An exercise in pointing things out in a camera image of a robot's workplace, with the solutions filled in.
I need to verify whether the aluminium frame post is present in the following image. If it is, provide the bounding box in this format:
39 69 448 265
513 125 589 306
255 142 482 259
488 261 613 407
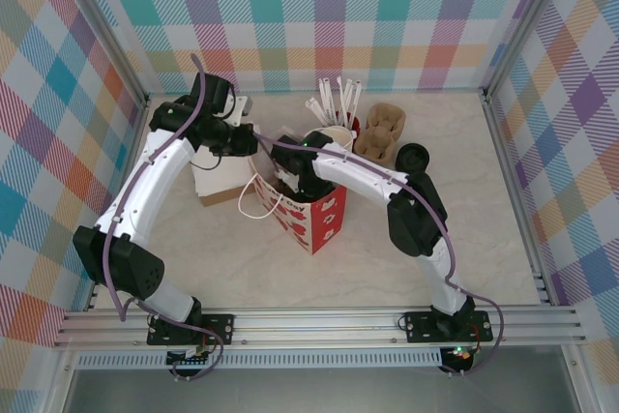
57 0 151 107
483 0 576 98

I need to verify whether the aluminium frame front rail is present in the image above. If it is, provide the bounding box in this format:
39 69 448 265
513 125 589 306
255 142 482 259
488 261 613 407
55 306 586 349

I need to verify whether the white slotted cable duct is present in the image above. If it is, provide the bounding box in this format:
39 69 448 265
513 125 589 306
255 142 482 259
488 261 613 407
72 352 446 370

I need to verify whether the red straw holder cup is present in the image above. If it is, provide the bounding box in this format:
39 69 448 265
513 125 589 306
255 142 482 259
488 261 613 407
322 112 363 133

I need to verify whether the printed paper wrapped straw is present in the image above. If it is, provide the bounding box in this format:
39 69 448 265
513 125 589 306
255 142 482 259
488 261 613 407
317 77 336 125

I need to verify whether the black plastic cup lid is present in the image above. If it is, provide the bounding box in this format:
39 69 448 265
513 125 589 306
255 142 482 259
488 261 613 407
395 141 431 175

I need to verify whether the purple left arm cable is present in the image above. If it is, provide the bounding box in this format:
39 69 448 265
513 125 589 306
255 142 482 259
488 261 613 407
103 53 224 383

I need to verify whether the grey metal base panel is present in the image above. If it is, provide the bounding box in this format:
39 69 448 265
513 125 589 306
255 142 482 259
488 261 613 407
45 367 599 413

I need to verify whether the white green paper cup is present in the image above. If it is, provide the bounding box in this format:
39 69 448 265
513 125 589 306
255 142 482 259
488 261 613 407
309 125 355 151

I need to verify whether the small circuit board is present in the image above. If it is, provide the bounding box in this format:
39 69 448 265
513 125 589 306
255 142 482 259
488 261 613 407
166 347 215 369
443 344 476 365

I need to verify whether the white napkin stack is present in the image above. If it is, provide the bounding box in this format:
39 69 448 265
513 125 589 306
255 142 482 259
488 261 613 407
191 149 252 201

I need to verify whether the red white paper gift bag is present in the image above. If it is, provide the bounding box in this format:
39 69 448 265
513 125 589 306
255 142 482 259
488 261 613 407
238 130 348 256

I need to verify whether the thin black left gripper cable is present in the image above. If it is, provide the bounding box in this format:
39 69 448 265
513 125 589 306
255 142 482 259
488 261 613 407
205 150 229 172

